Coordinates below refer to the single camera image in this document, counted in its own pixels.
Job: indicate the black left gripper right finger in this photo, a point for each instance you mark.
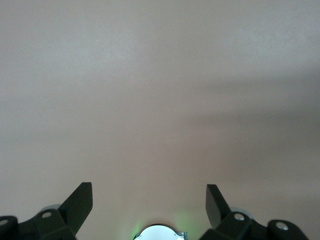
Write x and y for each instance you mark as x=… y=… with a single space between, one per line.
x=215 y=210

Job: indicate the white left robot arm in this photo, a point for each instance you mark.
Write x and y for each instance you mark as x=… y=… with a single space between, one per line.
x=160 y=233

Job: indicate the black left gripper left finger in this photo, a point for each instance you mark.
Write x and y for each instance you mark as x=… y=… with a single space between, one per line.
x=75 y=210

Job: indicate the brown table cover sheet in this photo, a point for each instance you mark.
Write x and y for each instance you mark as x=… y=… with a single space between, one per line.
x=160 y=87

